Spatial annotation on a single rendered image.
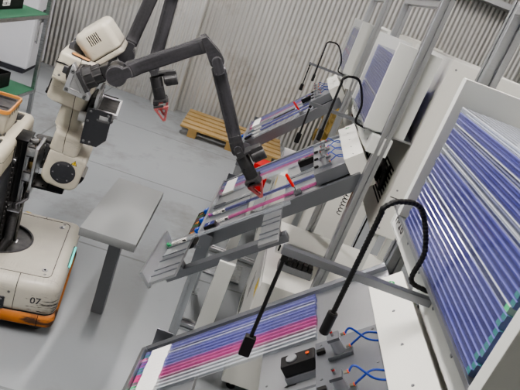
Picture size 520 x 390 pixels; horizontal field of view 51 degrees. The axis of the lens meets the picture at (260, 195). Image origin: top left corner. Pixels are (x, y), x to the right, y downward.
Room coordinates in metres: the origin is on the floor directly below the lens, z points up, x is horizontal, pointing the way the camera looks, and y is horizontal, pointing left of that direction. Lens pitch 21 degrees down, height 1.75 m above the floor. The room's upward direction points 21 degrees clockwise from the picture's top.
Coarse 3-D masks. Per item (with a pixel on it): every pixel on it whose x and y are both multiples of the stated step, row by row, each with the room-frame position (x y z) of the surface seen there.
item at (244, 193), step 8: (232, 192) 2.47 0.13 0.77; (240, 192) 2.42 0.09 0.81; (248, 192) 2.37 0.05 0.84; (224, 200) 2.38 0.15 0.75; (232, 200) 2.33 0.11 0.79; (240, 200) 2.29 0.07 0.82; (216, 208) 2.31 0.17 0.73; (232, 208) 2.22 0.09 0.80; (240, 208) 2.18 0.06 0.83; (216, 216) 2.20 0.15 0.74; (224, 216) 2.15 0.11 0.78; (240, 216) 2.08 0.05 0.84
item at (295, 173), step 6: (294, 168) 2.47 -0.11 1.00; (312, 168) 2.36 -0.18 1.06; (288, 174) 2.41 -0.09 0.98; (294, 174) 2.37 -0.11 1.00; (300, 174) 2.33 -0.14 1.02; (306, 174) 2.30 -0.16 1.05; (294, 180) 2.28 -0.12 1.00; (306, 180) 2.21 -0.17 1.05; (312, 180) 2.19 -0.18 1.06; (300, 186) 2.16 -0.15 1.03; (312, 186) 2.10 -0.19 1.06; (318, 186) 2.08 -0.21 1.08; (288, 198) 2.08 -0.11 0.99
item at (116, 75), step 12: (204, 36) 2.08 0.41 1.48; (168, 48) 2.07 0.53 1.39; (180, 48) 2.06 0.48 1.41; (192, 48) 2.07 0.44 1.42; (204, 48) 2.07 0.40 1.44; (216, 48) 2.08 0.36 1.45; (132, 60) 2.03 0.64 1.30; (144, 60) 2.02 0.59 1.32; (156, 60) 2.03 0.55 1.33; (168, 60) 2.05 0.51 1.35; (108, 72) 1.97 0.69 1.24; (120, 72) 1.98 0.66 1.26; (132, 72) 2.01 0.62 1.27; (144, 72) 2.03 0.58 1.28; (120, 84) 1.98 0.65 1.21
